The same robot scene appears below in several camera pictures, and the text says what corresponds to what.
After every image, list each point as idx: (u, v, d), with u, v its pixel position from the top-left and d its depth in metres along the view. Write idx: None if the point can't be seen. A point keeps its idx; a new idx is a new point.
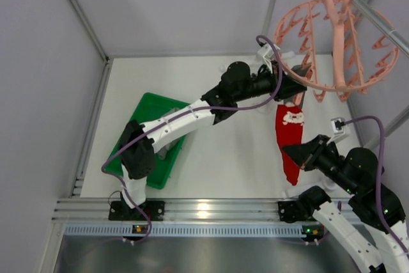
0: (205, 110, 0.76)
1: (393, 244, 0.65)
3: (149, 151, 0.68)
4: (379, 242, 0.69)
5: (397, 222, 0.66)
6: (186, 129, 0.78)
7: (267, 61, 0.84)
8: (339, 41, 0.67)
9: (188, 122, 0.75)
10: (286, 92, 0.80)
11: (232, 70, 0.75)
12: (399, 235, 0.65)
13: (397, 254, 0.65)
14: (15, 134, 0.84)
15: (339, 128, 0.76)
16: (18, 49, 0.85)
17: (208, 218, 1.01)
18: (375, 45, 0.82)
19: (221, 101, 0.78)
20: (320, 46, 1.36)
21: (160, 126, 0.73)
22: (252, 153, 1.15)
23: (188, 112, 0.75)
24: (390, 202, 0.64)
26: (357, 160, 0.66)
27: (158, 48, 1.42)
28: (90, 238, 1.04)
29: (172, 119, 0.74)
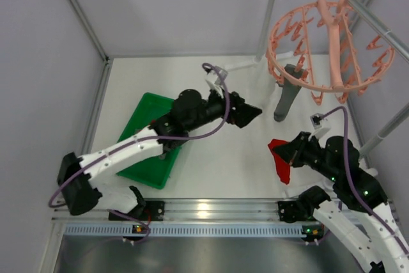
0: (151, 140, 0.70)
1: (380, 227, 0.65)
3: (83, 191, 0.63)
4: (369, 230, 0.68)
5: (381, 204, 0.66)
6: (133, 161, 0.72)
7: (216, 86, 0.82)
8: (334, 43, 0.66)
9: (132, 153, 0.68)
10: (245, 117, 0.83)
11: (183, 97, 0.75)
12: (383, 217, 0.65)
13: (385, 238, 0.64)
14: (15, 133, 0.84)
15: (317, 123, 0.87)
16: (18, 49, 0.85)
17: (208, 219, 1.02)
18: (369, 46, 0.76)
19: (170, 130, 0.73)
20: (319, 46, 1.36)
21: (99, 159, 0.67)
22: (254, 153, 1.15)
23: (132, 143, 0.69)
24: (369, 183, 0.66)
26: (334, 146, 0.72)
27: (158, 48, 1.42)
28: (89, 238, 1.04)
29: (112, 151, 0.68)
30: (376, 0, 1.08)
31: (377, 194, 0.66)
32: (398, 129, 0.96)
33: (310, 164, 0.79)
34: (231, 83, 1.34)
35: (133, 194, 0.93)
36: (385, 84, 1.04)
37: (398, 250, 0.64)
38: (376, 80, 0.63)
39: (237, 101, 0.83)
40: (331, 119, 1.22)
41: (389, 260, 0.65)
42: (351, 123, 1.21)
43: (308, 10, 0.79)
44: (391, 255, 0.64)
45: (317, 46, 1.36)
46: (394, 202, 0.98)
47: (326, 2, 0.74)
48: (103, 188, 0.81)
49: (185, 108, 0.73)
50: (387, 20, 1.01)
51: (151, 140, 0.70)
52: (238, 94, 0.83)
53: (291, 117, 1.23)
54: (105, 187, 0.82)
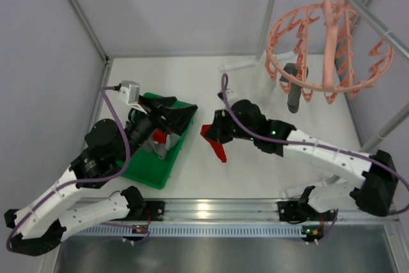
0: (69, 187, 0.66)
1: (303, 148, 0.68)
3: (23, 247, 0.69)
4: (303, 158, 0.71)
5: (291, 132, 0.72)
6: (67, 206, 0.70)
7: (134, 105, 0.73)
8: (331, 42, 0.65)
9: (55, 204, 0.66)
10: (181, 121, 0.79)
11: (96, 130, 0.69)
12: (301, 138, 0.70)
13: (313, 154, 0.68)
14: (15, 133, 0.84)
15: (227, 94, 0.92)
16: (18, 50, 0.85)
17: (208, 219, 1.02)
18: (370, 52, 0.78)
19: (93, 169, 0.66)
20: (320, 46, 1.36)
21: (27, 217, 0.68)
22: (254, 153, 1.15)
23: (52, 194, 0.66)
24: (278, 126, 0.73)
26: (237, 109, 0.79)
27: (158, 48, 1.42)
28: (90, 238, 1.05)
29: (37, 207, 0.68)
30: (377, 0, 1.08)
31: (287, 127, 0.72)
32: (397, 130, 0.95)
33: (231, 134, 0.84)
34: (231, 83, 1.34)
35: (121, 202, 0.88)
36: (384, 84, 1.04)
37: (330, 153, 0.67)
38: (369, 84, 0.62)
39: (164, 111, 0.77)
40: (332, 119, 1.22)
41: (333, 167, 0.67)
42: (351, 123, 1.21)
43: (313, 10, 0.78)
44: (330, 162, 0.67)
45: (317, 46, 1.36)
46: (394, 202, 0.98)
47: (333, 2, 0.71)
48: (71, 218, 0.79)
49: (96, 144, 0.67)
50: (386, 20, 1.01)
51: (69, 186, 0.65)
52: (161, 105, 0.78)
53: (291, 117, 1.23)
54: (76, 214, 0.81)
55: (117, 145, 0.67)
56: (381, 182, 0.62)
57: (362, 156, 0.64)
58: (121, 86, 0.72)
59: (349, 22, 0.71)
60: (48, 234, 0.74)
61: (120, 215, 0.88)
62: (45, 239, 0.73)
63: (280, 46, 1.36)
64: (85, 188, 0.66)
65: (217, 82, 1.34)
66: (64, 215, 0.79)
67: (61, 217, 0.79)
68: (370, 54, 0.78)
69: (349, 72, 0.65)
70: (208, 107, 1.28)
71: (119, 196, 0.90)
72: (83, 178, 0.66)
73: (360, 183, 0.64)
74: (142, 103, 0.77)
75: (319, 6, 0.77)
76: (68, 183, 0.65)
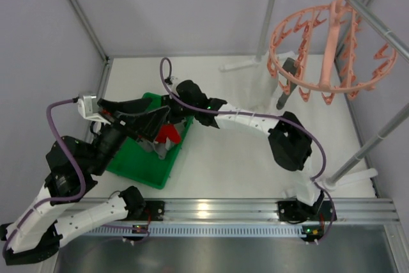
0: (45, 204, 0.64)
1: (228, 116, 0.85)
3: (17, 259, 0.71)
4: (235, 126, 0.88)
5: (222, 105, 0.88)
6: (52, 218, 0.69)
7: (93, 117, 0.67)
8: (332, 43, 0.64)
9: (36, 220, 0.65)
10: (153, 125, 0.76)
11: (56, 149, 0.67)
12: (228, 110, 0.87)
13: (236, 120, 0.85)
14: (15, 134, 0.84)
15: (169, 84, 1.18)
16: (18, 49, 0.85)
17: (208, 219, 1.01)
18: (375, 55, 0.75)
19: (65, 185, 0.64)
20: (320, 46, 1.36)
21: (15, 233, 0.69)
22: (254, 153, 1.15)
23: (31, 212, 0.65)
24: (215, 103, 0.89)
26: (180, 89, 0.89)
27: (158, 48, 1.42)
28: (90, 238, 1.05)
29: (20, 224, 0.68)
30: (377, 0, 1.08)
31: (219, 102, 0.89)
32: (397, 130, 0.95)
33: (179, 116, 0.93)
34: (231, 82, 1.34)
35: (120, 204, 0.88)
36: (384, 84, 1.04)
37: (246, 117, 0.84)
38: (368, 85, 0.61)
39: (128, 119, 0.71)
40: (331, 119, 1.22)
41: (251, 128, 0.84)
42: (351, 123, 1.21)
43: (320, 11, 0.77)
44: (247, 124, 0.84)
45: (317, 46, 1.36)
46: (394, 202, 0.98)
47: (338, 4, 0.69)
48: (68, 226, 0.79)
49: (57, 163, 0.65)
50: (386, 20, 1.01)
51: (45, 203, 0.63)
52: (123, 114, 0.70)
53: None
54: (72, 221, 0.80)
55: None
56: (281, 135, 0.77)
57: (270, 117, 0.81)
58: (78, 98, 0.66)
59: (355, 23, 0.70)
60: (43, 244, 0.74)
61: (118, 217, 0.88)
62: (37, 251, 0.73)
63: (280, 46, 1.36)
64: (61, 204, 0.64)
65: (217, 82, 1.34)
66: (60, 223, 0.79)
67: (58, 224, 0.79)
68: (376, 57, 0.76)
69: (349, 73, 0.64)
70: None
71: (118, 198, 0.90)
72: (56, 195, 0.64)
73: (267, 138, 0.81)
74: (106, 113, 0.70)
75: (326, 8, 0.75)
76: (43, 201, 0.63)
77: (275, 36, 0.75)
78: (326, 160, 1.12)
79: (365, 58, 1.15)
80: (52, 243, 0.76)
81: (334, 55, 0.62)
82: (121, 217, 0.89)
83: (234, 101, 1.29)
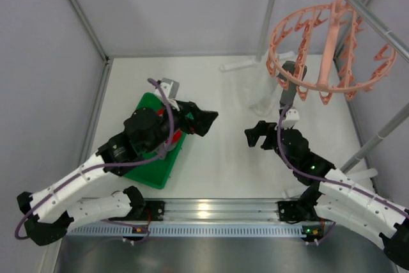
0: (96, 171, 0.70)
1: (339, 188, 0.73)
3: (36, 228, 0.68)
4: (339, 199, 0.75)
5: (330, 169, 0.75)
6: (87, 192, 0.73)
7: (170, 100, 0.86)
8: (331, 43, 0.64)
9: (78, 187, 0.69)
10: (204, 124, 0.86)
11: (136, 116, 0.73)
12: (337, 178, 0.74)
13: (348, 195, 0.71)
14: (15, 133, 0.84)
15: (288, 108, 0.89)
16: (17, 50, 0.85)
17: (208, 218, 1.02)
18: (375, 56, 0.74)
19: (119, 155, 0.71)
20: (320, 46, 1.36)
21: (46, 199, 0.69)
22: (254, 152, 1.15)
23: (77, 176, 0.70)
24: (319, 160, 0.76)
26: (287, 139, 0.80)
27: (158, 48, 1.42)
28: (91, 238, 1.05)
29: (59, 188, 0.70)
30: (378, 0, 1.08)
31: (326, 165, 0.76)
32: (397, 130, 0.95)
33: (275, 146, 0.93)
34: (231, 83, 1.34)
35: (124, 198, 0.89)
36: (385, 84, 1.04)
37: (365, 198, 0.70)
38: (365, 87, 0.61)
39: (195, 110, 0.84)
40: (331, 119, 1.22)
41: (367, 213, 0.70)
42: (351, 122, 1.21)
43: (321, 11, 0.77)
44: (362, 206, 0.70)
45: (317, 46, 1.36)
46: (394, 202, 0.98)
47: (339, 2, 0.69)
48: (78, 210, 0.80)
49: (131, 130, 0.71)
50: (387, 20, 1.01)
51: (97, 170, 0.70)
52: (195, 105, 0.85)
53: None
54: (82, 206, 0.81)
55: (153, 136, 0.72)
56: None
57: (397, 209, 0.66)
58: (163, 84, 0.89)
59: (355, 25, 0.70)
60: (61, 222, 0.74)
61: (121, 212, 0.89)
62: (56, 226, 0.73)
63: (281, 46, 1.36)
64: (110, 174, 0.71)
65: (218, 83, 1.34)
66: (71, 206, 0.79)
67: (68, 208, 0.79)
68: (375, 58, 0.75)
69: (347, 74, 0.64)
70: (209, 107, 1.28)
71: (123, 194, 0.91)
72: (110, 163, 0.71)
73: (391, 233, 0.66)
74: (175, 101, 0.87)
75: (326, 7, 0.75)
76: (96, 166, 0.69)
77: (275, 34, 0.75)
78: (326, 158, 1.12)
79: (365, 58, 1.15)
80: (66, 224, 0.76)
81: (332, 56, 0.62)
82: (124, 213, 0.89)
83: (234, 101, 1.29)
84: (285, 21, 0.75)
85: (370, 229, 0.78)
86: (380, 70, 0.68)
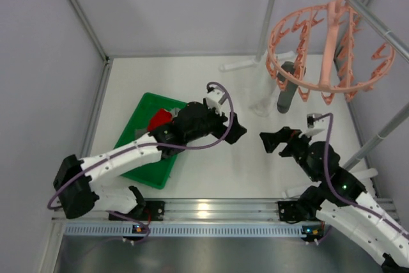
0: (151, 148, 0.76)
1: (368, 215, 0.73)
3: (85, 190, 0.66)
4: (363, 222, 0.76)
5: (362, 193, 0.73)
6: (131, 167, 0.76)
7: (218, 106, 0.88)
8: (331, 42, 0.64)
9: (132, 158, 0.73)
10: (236, 137, 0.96)
11: (189, 107, 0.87)
12: (368, 204, 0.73)
13: (377, 224, 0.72)
14: (15, 133, 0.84)
15: (310, 124, 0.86)
16: (17, 49, 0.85)
17: (208, 218, 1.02)
18: (372, 55, 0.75)
19: (167, 139, 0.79)
20: (320, 46, 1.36)
21: (100, 162, 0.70)
22: (254, 152, 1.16)
23: (133, 148, 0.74)
24: (346, 177, 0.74)
26: (317, 153, 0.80)
27: (158, 48, 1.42)
28: (90, 238, 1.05)
29: (114, 155, 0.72)
30: None
31: (357, 188, 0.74)
32: (397, 130, 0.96)
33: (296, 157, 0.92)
34: (231, 83, 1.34)
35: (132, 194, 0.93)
36: (385, 84, 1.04)
37: (391, 231, 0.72)
38: (367, 85, 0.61)
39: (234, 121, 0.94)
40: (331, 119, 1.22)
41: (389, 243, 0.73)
42: (351, 123, 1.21)
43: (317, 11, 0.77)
44: (388, 238, 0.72)
45: (317, 46, 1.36)
46: (394, 202, 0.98)
47: None
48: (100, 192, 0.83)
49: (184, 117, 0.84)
50: (386, 20, 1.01)
51: (151, 146, 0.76)
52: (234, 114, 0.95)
53: (291, 117, 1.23)
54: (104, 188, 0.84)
55: (204, 126, 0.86)
56: None
57: None
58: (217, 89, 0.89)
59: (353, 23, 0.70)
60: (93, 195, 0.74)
61: (124, 208, 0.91)
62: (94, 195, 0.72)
63: (281, 46, 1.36)
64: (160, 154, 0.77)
65: (218, 83, 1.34)
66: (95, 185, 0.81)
67: None
68: (373, 57, 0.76)
69: (348, 73, 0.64)
70: None
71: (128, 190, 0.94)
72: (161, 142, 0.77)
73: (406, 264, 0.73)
74: None
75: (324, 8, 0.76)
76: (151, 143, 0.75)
77: (273, 36, 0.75)
78: None
79: (365, 58, 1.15)
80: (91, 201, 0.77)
81: (333, 55, 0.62)
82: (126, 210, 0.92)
83: (234, 101, 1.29)
84: (284, 22, 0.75)
85: (374, 247, 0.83)
86: (379, 68, 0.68)
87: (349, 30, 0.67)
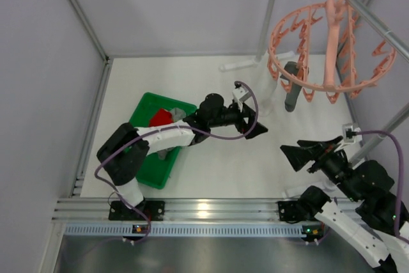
0: (186, 130, 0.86)
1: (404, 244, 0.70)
3: (144, 151, 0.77)
4: (390, 243, 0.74)
5: (404, 223, 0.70)
6: (169, 143, 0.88)
7: (239, 102, 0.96)
8: (332, 42, 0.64)
9: (174, 135, 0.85)
10: (254, 132, 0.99)
11: (209, 99, 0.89)
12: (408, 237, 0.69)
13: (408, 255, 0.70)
14: (14, 132, 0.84)
15: (349, 137, 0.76)
16: (17, 48, 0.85)
17: (208, 218, 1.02)
18: (373, 52, 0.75)
19: (198, 125, 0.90)
20: (321, 46, 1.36)
21: (153, 132, 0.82)
22: (254, 152, 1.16)
23: (175, 128, 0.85)
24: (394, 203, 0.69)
26: (372, 178, 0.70)
27: (158, 48, 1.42)
28: (89, 238, 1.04)
29: (163, 129, 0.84)
30: None
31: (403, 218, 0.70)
32: (397, 130, 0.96)
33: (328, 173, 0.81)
34: (231, 83, 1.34)
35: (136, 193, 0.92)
36: (385, 84, 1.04)
37: None
38: (370, 84, 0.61)
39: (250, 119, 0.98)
40: (331, 119, 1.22)
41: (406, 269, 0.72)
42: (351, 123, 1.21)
43: (316, 10, 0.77)
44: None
45: (317, 46, 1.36)
46: None
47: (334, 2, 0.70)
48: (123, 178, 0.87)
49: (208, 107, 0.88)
50: (387, 20, 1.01)
51: (187, 130, 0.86)
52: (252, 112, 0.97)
53: (291, 117, 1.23)
54: None
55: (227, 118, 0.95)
56: None
57: None
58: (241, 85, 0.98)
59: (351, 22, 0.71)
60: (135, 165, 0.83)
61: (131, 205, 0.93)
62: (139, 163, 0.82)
63: (281, 46, 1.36)
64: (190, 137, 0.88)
65: (218, 82, 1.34)
66: None
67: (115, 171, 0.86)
68: (374, 54, 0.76)
69: (352, 71, 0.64)
70: None
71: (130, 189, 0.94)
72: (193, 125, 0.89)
73: None
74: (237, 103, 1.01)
75: (321, 7, 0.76)
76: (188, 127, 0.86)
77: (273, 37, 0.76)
78: None
79: (365, 58, 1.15)
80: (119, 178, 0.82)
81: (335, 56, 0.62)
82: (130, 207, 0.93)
83: None
84: (283, 22, 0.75)
85: (370, 252, 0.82)
86: (382, 65, 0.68)
87: (349, 29, 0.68)
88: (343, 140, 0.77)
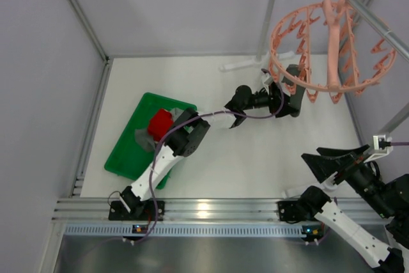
0: (231, 116, 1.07)
1: None
3: (205, 128, 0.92)
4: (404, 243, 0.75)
5: None
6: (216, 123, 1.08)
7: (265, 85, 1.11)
8: (333, 43, 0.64)
9: (222, 117, 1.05)
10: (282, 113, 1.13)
11: (241, 90, 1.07)
12: None
13: None
14: (13, 131, 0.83)
15: (381, 147, 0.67)
16: (16, 48, 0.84)
17: (208, 218, 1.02)
18: (372, 49, 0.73)
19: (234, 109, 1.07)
20: (320, 46, 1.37)
21: (209, 114, 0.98)
22: (252, 151, 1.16)
23: (223, 112, 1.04)
24: None
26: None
27: (158, 48, 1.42)
28: (89, 238, 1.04)
29: (216, 113, 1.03)
30: None
31: None
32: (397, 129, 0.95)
33: (356, 187, 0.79)
34: (231, 83, 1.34)
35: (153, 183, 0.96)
36: (385, 84, 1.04)
37: None
38: (373, 82, 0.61)
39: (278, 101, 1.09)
40: (332, 119, 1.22)
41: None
42: (351, 123, 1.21)
43: (313, 10, 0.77)
44: None
45: (317, 46, 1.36)
46: None
47: (332, 2, 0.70)
48: (162, 159, 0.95)
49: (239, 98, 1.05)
50: (388, 20, 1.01)
51: (231, 115, 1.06)
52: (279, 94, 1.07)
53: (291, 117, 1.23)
54: (164, 155, 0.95)
55: (261, 101, 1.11)
56: None
57: None
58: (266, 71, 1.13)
59: (351, 22, 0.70)
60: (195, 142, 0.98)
61: (140, 197, 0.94)
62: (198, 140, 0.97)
63: (281, 46, 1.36)
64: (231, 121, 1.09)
65: (217, 82, 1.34)
66: (166, 149, 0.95)
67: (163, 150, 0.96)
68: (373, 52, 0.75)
69: (354, 71, 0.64)
70: (208, 107, 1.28)
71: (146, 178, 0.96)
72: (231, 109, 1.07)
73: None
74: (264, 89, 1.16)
75: (319, 6, 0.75)
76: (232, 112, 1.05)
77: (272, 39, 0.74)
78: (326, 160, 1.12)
79: (365, 57, 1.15)
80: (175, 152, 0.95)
81: (337, 57, 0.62)
82: (130, 203, 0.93)
83: None
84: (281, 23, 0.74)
85: (372, 253, 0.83)
86: (383, 62, 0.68)
87: (348, 29, 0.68)
88: (374, 151, 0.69)
